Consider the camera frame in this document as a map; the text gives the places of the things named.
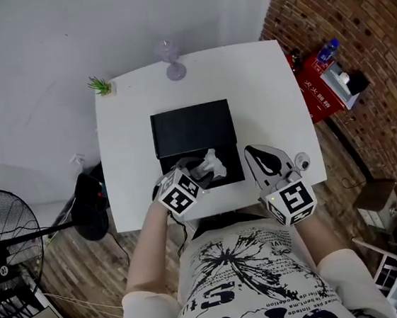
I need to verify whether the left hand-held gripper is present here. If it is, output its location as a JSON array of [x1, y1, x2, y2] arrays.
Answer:
[[148, 154, 224, 220]]

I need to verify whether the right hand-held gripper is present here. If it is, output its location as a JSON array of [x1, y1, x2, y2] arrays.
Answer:
[[243, 137, 321, 232]]

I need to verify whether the white paper item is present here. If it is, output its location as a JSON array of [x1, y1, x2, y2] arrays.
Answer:
[[185, 146, 229, 182]]

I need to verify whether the black box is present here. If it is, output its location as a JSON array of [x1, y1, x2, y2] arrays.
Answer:
[[149, 97, 247, 196]]

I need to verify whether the person's left forearm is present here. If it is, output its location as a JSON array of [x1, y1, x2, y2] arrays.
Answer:
[[115, 197, 187, 301]]

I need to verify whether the person's right forearm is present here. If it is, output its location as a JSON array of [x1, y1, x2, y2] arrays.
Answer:
[[287, 208, 356, 273]]

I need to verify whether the red fire equipment box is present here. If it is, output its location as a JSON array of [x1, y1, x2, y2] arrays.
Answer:
[[285, 48, 349, 127]]

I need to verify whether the white tissue box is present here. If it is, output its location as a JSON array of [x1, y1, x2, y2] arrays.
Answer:
[[318, 59, 362, 113]]

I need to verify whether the purple glass candlestick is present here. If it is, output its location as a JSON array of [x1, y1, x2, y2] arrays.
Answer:
[[151, 38, 188, 84]]

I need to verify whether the small black pouch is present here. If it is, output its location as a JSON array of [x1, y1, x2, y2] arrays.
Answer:
[[345, 70, 372, 97]]

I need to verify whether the person's white printed shirt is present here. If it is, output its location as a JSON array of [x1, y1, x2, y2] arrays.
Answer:
[[106, 200, 397, 318]]

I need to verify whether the blue water bottle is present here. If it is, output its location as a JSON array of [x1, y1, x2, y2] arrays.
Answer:
[[314, 36, 343, 65]]

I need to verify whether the small green potted plant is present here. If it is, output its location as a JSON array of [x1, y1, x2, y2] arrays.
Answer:
[[86, 73, 118, 99]]

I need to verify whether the white metal rack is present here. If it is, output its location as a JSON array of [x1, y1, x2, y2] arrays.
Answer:
[[350, 231, 397, 315]]

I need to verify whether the black standing fan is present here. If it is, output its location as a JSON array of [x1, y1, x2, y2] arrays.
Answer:
[[0, 170, 118, 297]]

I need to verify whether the small round fisheye camera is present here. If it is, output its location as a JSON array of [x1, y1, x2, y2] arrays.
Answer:
[[292, 151, 313, 174]]

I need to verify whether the black cable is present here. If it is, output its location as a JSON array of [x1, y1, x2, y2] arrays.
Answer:
[[167, 208, 193, 259]]

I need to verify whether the white wall socket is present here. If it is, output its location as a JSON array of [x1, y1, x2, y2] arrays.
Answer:
[[69, 152, 88, 169]]

